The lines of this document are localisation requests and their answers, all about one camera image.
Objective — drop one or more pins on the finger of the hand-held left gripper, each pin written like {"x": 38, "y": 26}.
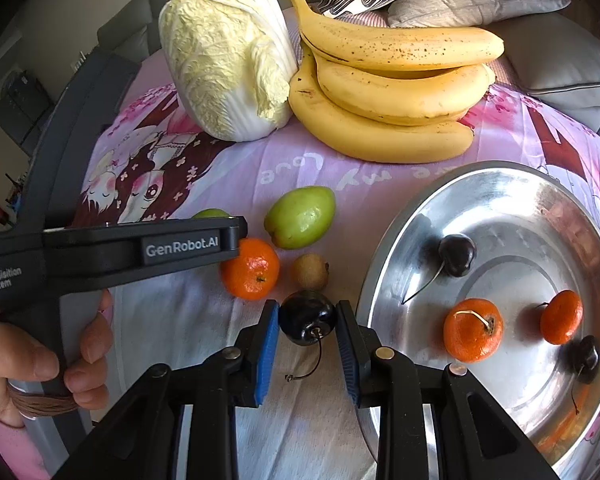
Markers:
{"x": 180, "y": 229}

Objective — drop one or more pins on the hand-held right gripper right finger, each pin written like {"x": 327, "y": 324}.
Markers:
{"x": 347, "y": 355}

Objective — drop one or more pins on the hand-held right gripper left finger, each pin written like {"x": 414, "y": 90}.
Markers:
{"x": 267, "y": 350}

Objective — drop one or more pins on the green jujube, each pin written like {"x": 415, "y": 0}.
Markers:
{"x": 211, "y": 214}
{"x": 300, "y": 217}

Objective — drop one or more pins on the dark cherry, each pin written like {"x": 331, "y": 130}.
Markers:
{"x": 305, "y": 315}
{"x": 585, "y": 360}
{"x": 457, "y": 255}

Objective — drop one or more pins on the brown longan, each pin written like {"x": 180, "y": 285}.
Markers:
{"x": 310, "y": 272}

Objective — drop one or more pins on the orange tangerine with stem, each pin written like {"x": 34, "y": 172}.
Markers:
{"x": 472, "y": 332}

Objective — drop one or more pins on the stainless steel bowl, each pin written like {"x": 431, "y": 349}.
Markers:
{"x": 505, "y": 220}

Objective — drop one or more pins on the person's left forearm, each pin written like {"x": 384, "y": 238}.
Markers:
{"x": 5, "y": 452}

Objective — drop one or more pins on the person's left hand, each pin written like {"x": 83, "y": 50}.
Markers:
{"x": 10, "y": 355}

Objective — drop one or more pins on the grey sofa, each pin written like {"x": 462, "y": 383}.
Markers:
{"x": 130, "y": 15}

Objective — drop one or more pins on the napa cabbage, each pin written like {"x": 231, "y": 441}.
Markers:
{"x": 220, "y": 55}

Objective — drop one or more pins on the bunch of yellow bananas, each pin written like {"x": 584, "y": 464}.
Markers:
{"x": 380, "y": 140}

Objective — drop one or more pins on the grey leather cushion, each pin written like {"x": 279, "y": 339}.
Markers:
{"x": 565, "y": 55}

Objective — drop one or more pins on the grey fabric pillow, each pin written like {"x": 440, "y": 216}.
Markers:
{"x": 480, "y": 2}

